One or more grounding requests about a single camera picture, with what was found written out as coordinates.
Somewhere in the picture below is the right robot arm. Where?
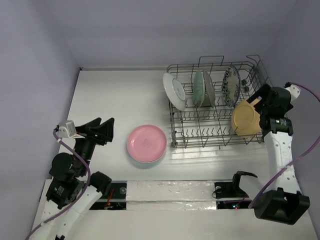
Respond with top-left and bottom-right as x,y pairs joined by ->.
230,82 -> 310,225

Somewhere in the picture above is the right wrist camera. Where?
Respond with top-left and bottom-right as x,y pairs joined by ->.
284,82 -> 301,103

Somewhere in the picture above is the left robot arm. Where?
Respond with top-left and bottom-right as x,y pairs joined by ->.
26,117 -> 115,240

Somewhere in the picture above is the pink plate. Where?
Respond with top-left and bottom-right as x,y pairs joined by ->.
126,124 -> 167,152

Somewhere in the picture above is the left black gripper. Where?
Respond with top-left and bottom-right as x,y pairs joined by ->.
72,116 -> 115,174

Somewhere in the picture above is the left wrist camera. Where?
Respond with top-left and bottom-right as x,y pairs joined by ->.
54,120 -> 84,139

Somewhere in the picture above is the white plate with floral face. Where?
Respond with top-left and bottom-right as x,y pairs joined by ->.
162,72 -> 187,111

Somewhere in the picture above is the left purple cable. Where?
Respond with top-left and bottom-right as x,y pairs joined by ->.
23,129 -> 91,240

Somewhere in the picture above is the blue patterned plate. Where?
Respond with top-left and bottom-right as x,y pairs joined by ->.
221,65 -> 241,108

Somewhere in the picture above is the yellow plate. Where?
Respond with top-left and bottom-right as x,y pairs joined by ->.
231,99 -> 261,139

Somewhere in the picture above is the light blue plate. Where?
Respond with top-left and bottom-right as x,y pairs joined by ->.
129,157 -> 163,170

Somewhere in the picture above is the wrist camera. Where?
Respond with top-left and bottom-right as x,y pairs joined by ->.
284,82 -> 301,103
54,120 -> 84,139

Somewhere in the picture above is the metal wire dish rack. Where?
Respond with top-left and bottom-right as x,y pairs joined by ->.
166,54 -> 272,148

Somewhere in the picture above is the grey plate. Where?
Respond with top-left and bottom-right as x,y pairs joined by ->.
203,70 -> 216,107

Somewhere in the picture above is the green plate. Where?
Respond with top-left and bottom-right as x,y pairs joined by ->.
192,70 -> 206,108

